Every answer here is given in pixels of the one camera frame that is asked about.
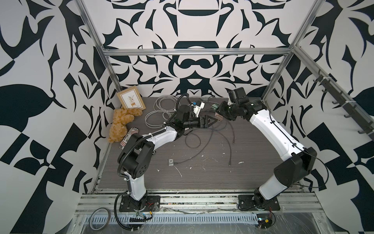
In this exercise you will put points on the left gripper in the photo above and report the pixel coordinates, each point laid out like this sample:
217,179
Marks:
205,119

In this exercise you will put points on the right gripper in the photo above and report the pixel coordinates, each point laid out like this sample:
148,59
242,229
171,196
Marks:
220,110

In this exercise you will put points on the dark usb cable yellow charger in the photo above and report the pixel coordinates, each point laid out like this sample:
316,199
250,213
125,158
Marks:
193,132

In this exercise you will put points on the dark usb cable pink charger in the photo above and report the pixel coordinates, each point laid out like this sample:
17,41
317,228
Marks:
230,142

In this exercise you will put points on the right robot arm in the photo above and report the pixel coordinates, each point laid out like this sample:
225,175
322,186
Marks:
297,160

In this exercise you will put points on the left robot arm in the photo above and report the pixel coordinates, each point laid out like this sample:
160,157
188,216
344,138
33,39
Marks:
136,156

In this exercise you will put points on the green usb charger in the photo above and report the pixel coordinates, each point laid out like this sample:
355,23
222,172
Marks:
215,106

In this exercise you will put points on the framed plant picture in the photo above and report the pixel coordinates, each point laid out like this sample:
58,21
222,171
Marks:
130,98

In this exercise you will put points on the tan teddy bear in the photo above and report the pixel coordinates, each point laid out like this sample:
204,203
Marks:
122,117

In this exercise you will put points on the tape roll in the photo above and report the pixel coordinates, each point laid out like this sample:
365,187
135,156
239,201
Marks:
100,219

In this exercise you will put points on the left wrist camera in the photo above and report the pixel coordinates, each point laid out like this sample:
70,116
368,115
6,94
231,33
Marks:
196,107

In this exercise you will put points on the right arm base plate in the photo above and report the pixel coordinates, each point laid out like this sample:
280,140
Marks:
255,203

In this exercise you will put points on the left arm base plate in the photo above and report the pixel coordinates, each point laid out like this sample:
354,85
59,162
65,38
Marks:
146,204

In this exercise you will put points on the black wall hook rack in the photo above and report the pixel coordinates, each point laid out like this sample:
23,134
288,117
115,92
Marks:
351,107

